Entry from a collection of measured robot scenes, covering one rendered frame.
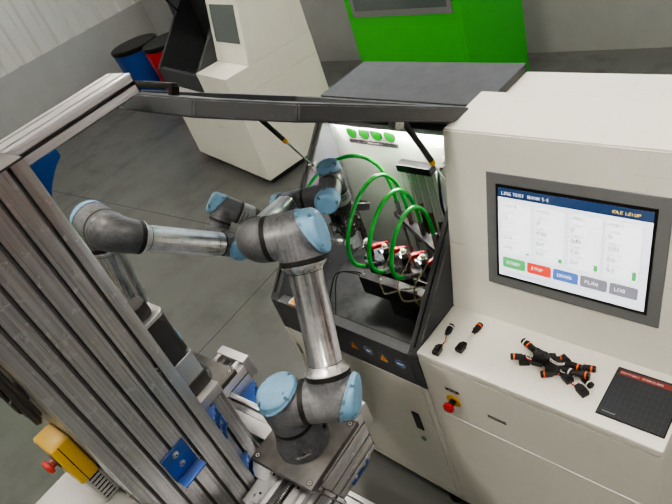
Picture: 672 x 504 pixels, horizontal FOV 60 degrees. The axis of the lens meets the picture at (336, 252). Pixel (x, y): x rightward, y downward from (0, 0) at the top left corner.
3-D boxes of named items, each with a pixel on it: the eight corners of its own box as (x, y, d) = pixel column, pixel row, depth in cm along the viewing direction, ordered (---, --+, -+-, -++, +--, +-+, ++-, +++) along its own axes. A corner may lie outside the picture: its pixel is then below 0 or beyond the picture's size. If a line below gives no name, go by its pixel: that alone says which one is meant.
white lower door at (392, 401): (338, 427, 276) (287, 329, 236) (341, 423, 277) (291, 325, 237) (457, 495, 234) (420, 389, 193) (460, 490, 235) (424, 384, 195)
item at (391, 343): (291, 328, 235) (276, 300, 225) (298, 321, 237) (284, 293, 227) (418, 385, 194) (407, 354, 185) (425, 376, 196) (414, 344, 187)
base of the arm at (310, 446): (308, 473, 153) (295, 452, 147) (267, 451, 162) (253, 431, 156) (340, 427, 161) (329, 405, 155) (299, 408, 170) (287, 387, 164)
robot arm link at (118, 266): (148, 369, 186) (76, 220, 158) (129, 349, 197) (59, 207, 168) (181, 348, 192) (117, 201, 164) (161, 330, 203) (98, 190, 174)
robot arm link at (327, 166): (312, 172, 181) (316, 158, 188) (323, 201, 188) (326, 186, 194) (336, 167, 179) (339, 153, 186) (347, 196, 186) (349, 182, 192)
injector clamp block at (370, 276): (369, 304, 226) (358, 276, 217) (384, 288, 230) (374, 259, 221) (444, 332, 203) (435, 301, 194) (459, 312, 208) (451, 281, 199)
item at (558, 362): (505, 369, 166) (503, 356, 163) (523, 343, 171) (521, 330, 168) (587, 400, 151) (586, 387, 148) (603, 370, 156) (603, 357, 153)
